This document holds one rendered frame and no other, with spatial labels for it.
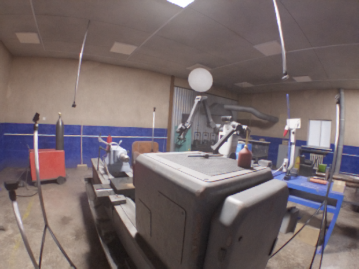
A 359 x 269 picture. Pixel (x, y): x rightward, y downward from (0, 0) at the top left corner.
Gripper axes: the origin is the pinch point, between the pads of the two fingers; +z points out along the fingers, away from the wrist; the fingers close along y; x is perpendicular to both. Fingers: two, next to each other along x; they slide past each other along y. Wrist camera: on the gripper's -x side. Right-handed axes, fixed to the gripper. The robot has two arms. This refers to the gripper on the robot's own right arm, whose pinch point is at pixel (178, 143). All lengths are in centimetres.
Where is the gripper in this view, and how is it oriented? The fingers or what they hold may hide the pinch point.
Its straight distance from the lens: 205.0
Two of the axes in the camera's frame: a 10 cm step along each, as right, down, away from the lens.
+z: -4.8, 8.5, -2.1
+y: 5.1, 0.8, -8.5
